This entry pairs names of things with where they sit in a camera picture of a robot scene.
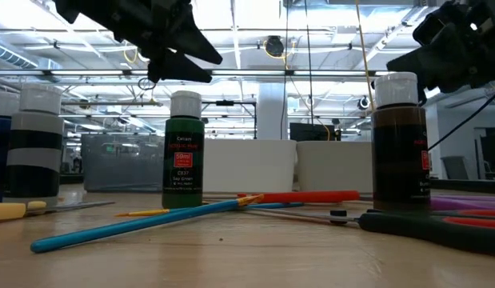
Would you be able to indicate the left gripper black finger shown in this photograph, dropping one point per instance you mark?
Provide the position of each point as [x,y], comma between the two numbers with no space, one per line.
[175,68]
[195,36]

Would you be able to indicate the brown paint bottle white cap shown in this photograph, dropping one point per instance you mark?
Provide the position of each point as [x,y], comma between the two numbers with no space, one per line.
[399,160]

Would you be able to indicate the green paint bottle white cap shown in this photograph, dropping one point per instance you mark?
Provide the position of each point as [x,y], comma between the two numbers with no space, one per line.
[183,140]

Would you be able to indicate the black and red scissors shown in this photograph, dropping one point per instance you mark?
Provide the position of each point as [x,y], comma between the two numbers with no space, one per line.
[411,228]

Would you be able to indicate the black paint bottle white cap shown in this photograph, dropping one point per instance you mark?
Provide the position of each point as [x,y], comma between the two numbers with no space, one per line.
[33,180]

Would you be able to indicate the grey chair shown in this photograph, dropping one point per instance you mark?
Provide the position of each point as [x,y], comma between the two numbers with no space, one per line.
[457,168]

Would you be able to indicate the white building column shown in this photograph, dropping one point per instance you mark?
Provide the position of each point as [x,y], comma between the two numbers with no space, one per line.
[271,112]

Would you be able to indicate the dark translucent plastic bin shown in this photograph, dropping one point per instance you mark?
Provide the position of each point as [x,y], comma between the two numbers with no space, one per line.
[119,168]

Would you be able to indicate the white plastic bin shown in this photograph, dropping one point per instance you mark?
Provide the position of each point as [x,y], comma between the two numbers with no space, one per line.
[335,168]
[251,168]

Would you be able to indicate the black monitor screen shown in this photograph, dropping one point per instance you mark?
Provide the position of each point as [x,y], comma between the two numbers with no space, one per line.
[311,132]

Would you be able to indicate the black aluminium table frame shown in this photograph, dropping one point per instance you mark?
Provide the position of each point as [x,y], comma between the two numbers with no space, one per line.
[463,186]

